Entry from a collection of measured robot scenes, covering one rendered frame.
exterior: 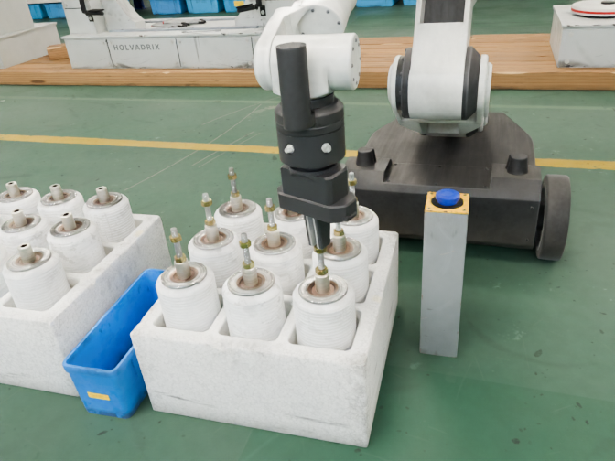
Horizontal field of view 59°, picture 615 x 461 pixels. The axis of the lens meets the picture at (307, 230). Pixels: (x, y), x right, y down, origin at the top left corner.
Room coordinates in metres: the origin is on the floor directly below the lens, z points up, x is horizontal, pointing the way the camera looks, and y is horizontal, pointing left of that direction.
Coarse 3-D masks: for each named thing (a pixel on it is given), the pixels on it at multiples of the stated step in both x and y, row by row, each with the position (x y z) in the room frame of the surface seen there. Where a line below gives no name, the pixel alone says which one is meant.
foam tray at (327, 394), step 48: (384, 240) 0.92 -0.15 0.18; (384, 288) 0.76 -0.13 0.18; (144, 336) 0.69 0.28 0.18; (192, 336) 0.67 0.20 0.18; (288, 336) 0.65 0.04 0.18; (384, 336) 0.76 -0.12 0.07; (192, 384) 0.66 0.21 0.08; (240, 384) 0.64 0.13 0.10; (288, 384) 0.61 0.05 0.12; (336, 384) 0.59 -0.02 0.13; (288, 432) 0.62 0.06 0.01; (336, 432) 0.59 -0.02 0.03
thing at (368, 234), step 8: (376, 216) 0.89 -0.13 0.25; (368, 224) 0.86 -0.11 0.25; (376, 224) 0.87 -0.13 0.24; (352, 232) 0.85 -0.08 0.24; (360, 232) 0.85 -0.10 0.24; (368, 232) 0.85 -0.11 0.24; (376, 232) 0.87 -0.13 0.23; (360, 240) 0.85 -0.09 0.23; (368, 240) 0.85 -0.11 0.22; (376, 240) 0.87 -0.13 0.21; (368, 248) 0.85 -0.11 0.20; (376, 248) 0.87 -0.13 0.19; (368, 256) 0.85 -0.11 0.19; (376, 256) 0.87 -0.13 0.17
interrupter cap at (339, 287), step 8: (304, 280) 0.69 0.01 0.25; (312, 280) 0.69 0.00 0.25; (336, 280) 0.69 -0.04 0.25; (344, 280) 0.69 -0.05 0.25; (304, 288) 0.67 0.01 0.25; (312, 288) 0.68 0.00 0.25; (336, 288) 0.67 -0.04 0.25; (344, 288) 0.67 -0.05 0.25; (304, 296) 0.65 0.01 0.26; (312, 296) 0.65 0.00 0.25; (320, 296) 0.65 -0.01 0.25; (328, 296) 0.65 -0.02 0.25; (336, 296) 0.65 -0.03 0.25; (320, 304) 0.63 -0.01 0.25; (328, 304) 0.63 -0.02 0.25
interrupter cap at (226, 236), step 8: (200, 232) 0.88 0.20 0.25; (224, 232) 0.87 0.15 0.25; (232, 232) 0.87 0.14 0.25; (192, 240) 0.85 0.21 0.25; (200, 240) 0.85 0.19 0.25; (224, 240) 0.84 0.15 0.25; (232, 240) 0.85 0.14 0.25; (200, 248) 0.82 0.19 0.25; (208, 248) 0.82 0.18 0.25; (216, 248) 0.82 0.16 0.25
